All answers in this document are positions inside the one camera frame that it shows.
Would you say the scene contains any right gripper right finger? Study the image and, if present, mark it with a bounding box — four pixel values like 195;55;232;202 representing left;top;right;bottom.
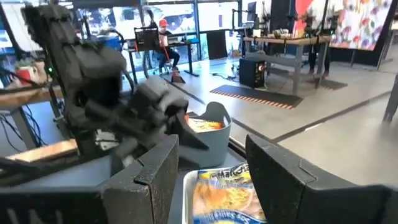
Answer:
244;134;392;224

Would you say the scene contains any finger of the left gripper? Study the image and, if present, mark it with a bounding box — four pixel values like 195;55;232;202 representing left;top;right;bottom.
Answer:
169;109;210;151

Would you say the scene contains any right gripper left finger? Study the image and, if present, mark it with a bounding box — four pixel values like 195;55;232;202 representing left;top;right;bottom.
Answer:
98;134;180;224

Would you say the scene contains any orange Maruchan ramen pack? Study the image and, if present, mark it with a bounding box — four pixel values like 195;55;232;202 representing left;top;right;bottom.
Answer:
185;114;225;134

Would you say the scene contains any blue Maruchan ramen pack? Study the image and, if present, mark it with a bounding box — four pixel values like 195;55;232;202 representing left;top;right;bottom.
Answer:
192;162;267;224

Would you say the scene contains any grey-blue plastic bin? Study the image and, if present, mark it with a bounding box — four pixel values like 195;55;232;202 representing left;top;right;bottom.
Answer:
177;101;233;169

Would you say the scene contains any red broom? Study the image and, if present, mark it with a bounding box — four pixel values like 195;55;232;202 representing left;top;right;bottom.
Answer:
162;46;187;84

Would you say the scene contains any person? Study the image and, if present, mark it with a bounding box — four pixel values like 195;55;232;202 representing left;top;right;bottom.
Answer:
156;18;182;75
307;43;331;78

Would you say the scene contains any black office desk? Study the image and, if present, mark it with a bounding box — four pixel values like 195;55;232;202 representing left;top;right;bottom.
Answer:
126;26;201;78

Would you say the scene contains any black pegboard panel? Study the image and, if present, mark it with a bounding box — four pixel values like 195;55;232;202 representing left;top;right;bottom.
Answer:
133;27;160;51

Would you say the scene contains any hazard-striped floor mat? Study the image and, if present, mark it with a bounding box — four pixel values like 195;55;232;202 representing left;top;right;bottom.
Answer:
209;83;305;111

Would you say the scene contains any blue office chair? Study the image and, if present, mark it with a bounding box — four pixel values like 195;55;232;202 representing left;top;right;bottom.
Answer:
95;34;125;54

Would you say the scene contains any black computer tower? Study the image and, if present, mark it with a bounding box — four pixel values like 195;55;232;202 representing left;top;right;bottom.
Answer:
238;57;266;90

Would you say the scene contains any dark floor mat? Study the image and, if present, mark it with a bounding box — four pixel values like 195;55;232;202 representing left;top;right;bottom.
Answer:
310;77;349;91

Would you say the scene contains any wooden background table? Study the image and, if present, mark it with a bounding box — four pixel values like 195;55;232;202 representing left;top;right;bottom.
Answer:
0;84;65;150

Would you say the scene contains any plant in red pot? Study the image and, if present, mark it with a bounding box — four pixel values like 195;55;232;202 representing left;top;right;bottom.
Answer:
14;58;48;87

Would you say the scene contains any wooden workbench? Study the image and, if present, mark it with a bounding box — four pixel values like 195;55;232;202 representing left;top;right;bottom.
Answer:
243;27;333;95

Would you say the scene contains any grey table leg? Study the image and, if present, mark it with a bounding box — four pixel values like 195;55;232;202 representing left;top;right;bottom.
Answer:
382;73;398;123

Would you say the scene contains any floral cloth screen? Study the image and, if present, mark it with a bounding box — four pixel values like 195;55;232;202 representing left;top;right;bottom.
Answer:
294;0;398;52

